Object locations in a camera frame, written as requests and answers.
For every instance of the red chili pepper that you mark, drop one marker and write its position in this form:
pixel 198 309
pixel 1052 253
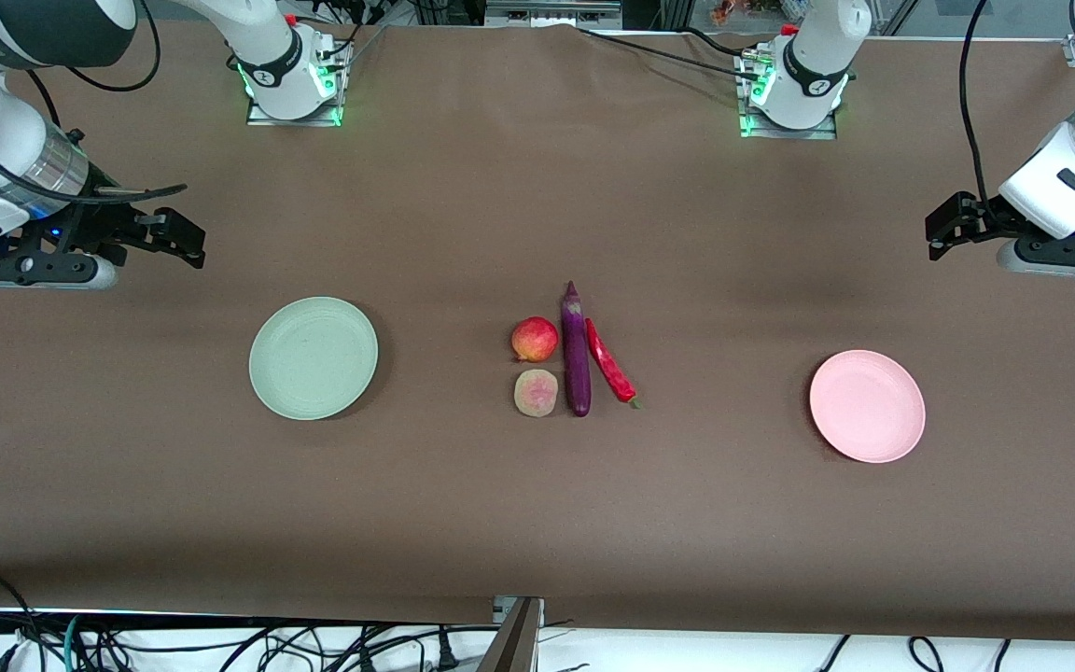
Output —
pixel 608 362

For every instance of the brown table cover mat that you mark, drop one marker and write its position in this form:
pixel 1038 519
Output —
pixel 537 523

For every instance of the pink green peach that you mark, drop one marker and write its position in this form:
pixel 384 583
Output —
pixel 536 392

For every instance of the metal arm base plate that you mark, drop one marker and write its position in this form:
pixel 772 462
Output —
pixel 785 132
pixel 262 116

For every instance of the aluminium frame profile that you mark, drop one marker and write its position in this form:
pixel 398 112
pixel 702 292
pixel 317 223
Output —
pixel 551 11

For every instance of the red yellow pomegranate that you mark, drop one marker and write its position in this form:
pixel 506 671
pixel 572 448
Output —
pixel 535 339

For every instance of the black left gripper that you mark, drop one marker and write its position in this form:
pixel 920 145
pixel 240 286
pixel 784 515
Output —
pixel 979 214

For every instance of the pale green round plate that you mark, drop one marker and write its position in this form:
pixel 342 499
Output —
pixel 314 358

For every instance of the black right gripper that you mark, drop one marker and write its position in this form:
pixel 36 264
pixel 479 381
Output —
pixel 111 227

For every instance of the pink round plate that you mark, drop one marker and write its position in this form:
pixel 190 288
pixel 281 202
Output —
pixel 867 406

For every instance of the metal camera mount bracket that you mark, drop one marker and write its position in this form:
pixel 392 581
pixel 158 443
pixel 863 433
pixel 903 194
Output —
pixel 514 639

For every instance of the long purple eggplant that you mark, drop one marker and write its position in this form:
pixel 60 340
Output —
pixel 577 359

